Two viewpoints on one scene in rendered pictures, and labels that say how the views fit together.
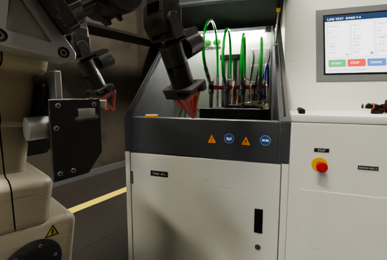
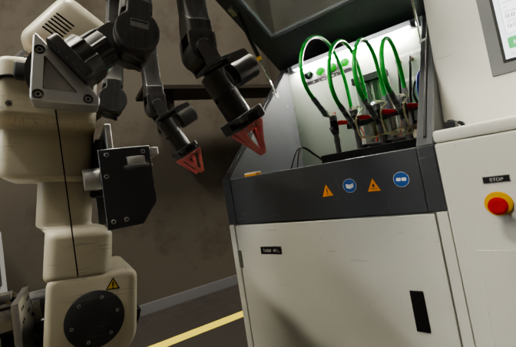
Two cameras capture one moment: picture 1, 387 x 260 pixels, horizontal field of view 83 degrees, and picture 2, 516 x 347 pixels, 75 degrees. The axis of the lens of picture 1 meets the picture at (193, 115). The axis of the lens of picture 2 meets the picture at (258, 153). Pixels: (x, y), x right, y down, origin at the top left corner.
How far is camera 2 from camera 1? 0.30 m
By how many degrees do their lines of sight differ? 23
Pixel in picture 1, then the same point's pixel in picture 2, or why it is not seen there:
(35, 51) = (64, 101)
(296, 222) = (486, 311)
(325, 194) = not seen: outside the picture
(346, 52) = not seen: outside the picture
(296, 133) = (447, 160)
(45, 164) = (174, 270)
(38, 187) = (97, 236)
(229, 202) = (369, 282)
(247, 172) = (386, 233)
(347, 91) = not seen: outside the picture
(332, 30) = not seen: outside the picture
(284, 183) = (447, 242)
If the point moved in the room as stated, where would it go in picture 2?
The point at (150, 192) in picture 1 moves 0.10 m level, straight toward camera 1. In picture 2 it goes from (265, 278) to (259, 289)
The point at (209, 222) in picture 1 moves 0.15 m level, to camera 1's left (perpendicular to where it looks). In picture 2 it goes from (348, 318) to (297, 318)
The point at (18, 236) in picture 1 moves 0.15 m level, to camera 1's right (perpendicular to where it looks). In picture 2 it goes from (81, 283) to (143, 279)
